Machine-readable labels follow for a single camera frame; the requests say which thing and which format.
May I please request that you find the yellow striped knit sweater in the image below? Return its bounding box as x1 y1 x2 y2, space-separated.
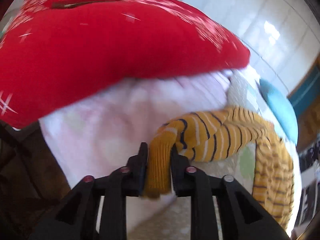
144 106 294 229

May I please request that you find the patterned quilted bedspread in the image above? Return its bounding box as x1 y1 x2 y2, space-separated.
190 71 302 231

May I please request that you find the pink fleece blanket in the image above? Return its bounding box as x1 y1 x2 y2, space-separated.
38 69 251 233

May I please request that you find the light blue pillow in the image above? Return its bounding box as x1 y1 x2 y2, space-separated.
259 79 298 145

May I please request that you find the wooden door teal glass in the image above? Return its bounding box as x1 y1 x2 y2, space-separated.
288 58 319 152

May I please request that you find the red embroidered quilt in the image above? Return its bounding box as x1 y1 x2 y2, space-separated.
1 0 250 129

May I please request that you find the white glossy wardrobe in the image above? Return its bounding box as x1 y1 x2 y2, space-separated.
203 0 319 95

